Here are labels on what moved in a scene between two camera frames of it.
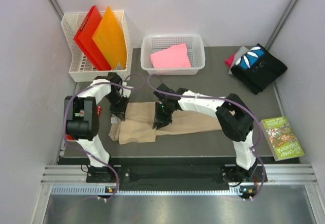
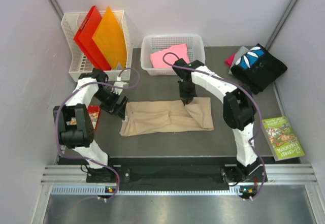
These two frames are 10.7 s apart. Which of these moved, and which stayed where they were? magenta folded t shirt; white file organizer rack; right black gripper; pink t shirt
Moved: right black gripper
Stayed: magenta folded t shirt; white file organizer rack; pink t shirt
